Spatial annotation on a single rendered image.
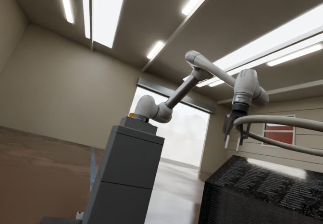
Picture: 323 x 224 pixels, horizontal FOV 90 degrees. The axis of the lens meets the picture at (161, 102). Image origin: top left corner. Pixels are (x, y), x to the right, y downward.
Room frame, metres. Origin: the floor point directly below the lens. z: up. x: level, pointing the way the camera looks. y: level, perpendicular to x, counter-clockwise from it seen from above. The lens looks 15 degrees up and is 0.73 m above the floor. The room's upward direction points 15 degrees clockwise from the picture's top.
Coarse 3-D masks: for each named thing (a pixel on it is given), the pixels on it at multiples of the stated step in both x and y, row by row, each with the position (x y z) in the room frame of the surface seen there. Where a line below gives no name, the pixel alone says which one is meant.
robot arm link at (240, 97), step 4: (240, 92) 0.76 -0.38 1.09; (236, 96) 0.77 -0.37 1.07; (240, 96) 0.75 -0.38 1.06; (244, 96) 0.75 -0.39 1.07; (248, 96) 0.74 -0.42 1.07; (236, 100) 0.77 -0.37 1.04; (240, 100) 0.76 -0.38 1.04; (244, 100) 0.75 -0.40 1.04; (248, 100) 0.75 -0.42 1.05; (244, 104) 0.76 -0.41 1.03; (248, 104) 0.75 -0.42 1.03
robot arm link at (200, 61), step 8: (200, 56) 1.05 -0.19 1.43; (200, 64) 1.05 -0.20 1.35; (208, 64) 1.00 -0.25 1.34; (216, 72) 0.98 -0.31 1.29; (224, 72) 0.97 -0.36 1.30; (224, 80) 0.98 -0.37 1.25; (232, 80) 0.95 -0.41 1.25; (264, 96) 0.82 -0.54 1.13; (256, 104) 0.86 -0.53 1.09; (264, 104) 0.86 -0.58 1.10
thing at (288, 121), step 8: (240, 120) 0.66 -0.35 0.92; (248, 120) 0.62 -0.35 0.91; (256, 120) 0.58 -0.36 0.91; (264, 120) 0.55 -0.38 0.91; (272, 120) 0.53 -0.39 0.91; (280, 120) 0.51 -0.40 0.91; (288, 120) 0.50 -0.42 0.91; (296, 120) 0.48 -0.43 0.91; (304, 120) 0.47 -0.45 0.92; (312, 120) 0.46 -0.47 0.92; (312, 128) 0.46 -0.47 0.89; (320, 128) 0.45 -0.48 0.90; (248, 136) 0.88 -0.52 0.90; (256, 136) 0.88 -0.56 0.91; (272, 144) 0.88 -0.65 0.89; (280, 144) 0.86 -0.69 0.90; (288, 144) 0.85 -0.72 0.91; (304, 152) 0.80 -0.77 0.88; (312, 152) 0.77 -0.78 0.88; (320, 152) 0.75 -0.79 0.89
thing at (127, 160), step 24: (120, 144) 1.24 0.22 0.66; (144, 144) 1.31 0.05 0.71; (120, 168) 1.26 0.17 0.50; (144, 168) 1.32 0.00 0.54; (96, 192) 1.25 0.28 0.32; (120, 192) 1.28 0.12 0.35; (144, 192) 1.34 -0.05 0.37; (96, 216) 1.24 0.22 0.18; (120, 216) 1.30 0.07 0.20; (144, 216) 1.36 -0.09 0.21
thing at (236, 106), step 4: (236, 104) 0.77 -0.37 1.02; (240, 104) 0.76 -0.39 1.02; (232, 108) 0.80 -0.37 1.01; (236, 108) 0.77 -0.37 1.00; (240, 108) 0.76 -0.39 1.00; (244, 108) 0.75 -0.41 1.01; (232, 112) 0.80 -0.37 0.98; (236, 112) 0.79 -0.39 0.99; (240, 112) 0.78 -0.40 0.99; (244, 112) 0.77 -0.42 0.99; (232, 116) 0.80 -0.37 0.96
